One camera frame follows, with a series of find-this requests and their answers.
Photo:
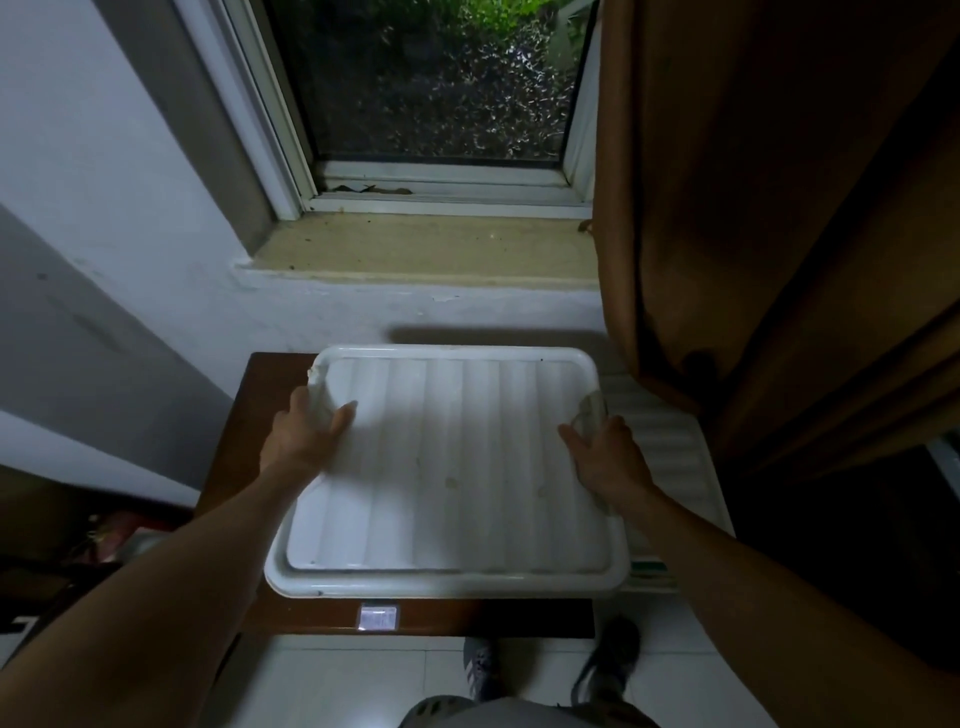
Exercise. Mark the person's left hand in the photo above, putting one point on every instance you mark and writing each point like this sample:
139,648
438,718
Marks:
304,442

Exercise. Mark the person's right hand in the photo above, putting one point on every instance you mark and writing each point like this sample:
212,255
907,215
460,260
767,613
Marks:
611,465

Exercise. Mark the white ribbed bin lid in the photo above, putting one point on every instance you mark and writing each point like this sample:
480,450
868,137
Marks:
450,465

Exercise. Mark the person's right forearm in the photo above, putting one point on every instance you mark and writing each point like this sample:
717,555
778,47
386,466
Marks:
810,622

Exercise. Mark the person's left forearm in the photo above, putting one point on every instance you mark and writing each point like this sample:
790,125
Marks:
150,615

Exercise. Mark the person's right shoe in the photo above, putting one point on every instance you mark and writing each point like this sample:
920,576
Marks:
607,660

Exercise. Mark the person's shoe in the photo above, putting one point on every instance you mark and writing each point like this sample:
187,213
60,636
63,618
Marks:
607,660
480,667

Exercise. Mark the person's left shoe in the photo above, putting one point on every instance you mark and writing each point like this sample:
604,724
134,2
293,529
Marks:
480,667

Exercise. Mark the dark wooden low cabinet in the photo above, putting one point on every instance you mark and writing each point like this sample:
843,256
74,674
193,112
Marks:
247,420

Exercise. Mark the small white cabinet label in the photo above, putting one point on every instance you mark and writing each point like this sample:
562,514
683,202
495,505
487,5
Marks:
379,617

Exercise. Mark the brown curtain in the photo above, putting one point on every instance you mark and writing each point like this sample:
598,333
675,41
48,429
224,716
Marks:
787,225

